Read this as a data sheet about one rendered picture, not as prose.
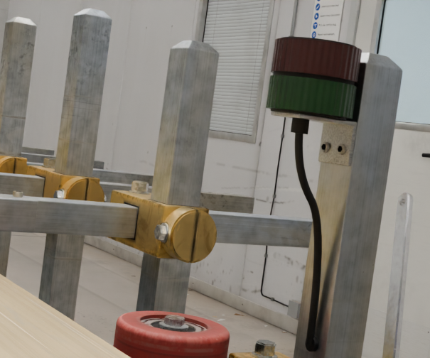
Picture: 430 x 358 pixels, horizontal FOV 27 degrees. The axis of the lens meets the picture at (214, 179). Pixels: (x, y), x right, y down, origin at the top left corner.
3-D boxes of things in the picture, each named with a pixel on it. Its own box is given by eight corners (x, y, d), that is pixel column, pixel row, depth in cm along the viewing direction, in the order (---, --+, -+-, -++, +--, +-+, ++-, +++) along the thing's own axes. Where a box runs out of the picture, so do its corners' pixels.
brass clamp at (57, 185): (62, 207, 116) (67, 168, 116) (106, 223, 105) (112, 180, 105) (18, 203, 113) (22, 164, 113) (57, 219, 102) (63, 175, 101)
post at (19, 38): (-11, 344, 132) (29, 20, 129) (-4, 351, 129) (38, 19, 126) (-34, 345, 130) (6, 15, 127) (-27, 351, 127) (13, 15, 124)
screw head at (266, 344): (267, 352, 73) (269, 338, 73) (282, 359, 71) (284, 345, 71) (246, 353, 72) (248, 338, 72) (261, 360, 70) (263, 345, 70)
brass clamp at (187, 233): (152, 239, 95) (158, 193, 95) (219, 264, 84) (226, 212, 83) (99, 236, 92) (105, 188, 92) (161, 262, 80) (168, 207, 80)
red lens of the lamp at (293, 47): (320, 82, 65) (324, 52, 65) (375, 84, 60) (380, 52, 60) (254, 69, 62) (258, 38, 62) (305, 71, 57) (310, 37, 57)
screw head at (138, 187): (143, 192, 93) (145, 181, 93) (153, 194, 92) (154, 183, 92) (125, 190, 92) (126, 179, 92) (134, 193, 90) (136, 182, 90)
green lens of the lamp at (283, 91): (315, 116, 66) (320, 86, 65) (370, 121, 61) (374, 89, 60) (249, 105, 62) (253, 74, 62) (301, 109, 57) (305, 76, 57)
